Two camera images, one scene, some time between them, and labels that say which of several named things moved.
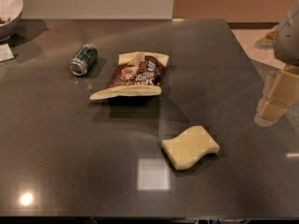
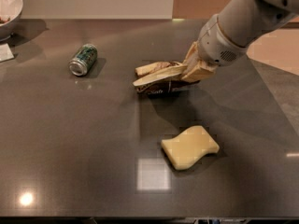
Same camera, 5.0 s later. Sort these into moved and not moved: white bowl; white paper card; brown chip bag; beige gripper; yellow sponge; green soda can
Moved: brown chip bag; beige gripper
Not moved: yellow sponge; white paper card; green soda can; white bowl
